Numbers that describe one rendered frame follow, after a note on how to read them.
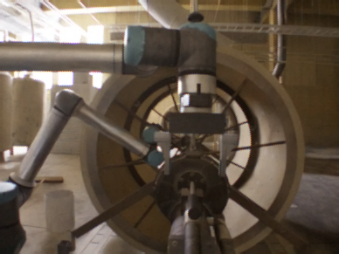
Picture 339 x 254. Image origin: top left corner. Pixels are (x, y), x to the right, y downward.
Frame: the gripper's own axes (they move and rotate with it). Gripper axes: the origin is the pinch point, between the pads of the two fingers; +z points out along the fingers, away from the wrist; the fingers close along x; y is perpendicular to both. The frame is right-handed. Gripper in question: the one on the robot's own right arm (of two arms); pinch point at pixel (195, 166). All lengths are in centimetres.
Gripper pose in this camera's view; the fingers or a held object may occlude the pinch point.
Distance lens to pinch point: 58.3
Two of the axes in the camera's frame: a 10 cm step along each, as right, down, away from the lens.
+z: -0.2, 10.0, 0.4
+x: -10.0, -0.3, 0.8
